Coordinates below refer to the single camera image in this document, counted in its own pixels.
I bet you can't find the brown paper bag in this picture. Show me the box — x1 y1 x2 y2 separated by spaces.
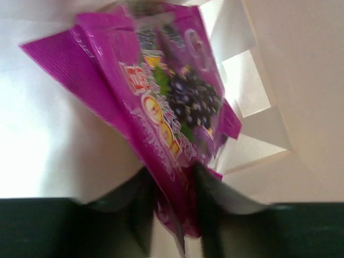
1 1 343 203

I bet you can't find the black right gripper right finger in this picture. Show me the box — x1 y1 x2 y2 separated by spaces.
193 163 343 257

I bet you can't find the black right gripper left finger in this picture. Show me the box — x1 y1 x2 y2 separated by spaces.
0 166 159 258

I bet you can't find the small magenta snack packet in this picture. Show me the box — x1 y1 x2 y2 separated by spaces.
19 5 242 240

